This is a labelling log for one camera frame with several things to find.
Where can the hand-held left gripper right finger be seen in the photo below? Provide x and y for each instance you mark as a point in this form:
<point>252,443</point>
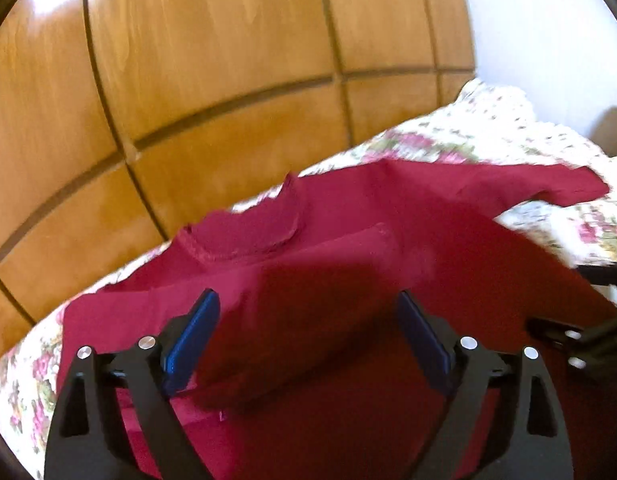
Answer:
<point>423,345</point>

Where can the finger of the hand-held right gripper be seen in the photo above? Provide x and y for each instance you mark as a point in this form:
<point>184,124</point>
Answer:
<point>601,274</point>
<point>551,332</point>

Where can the floral bedspread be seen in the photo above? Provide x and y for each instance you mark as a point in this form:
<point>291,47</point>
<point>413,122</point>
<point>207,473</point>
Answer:
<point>488,120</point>

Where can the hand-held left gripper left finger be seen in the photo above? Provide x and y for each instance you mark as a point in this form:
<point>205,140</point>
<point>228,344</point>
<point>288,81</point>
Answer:
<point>193,340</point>

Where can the red shirt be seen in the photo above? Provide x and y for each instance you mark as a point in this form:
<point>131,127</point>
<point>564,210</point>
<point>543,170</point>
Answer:
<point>313,285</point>

